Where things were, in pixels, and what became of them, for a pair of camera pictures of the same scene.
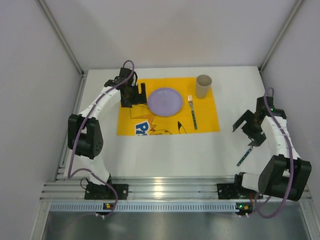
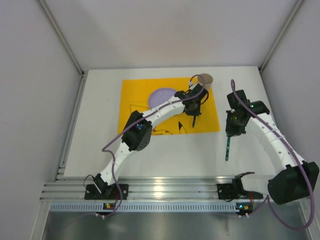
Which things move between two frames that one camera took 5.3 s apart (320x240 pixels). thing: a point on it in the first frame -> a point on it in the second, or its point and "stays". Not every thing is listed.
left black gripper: [136, 97] -> [193, 112]
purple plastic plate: [165, 101] stays
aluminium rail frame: [57, 189] stays
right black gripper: [249, 126] -> [231, 130]
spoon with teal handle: [247, 152] -> [227, 148]
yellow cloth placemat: [139, 119] stays
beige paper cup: [203, 83] stays
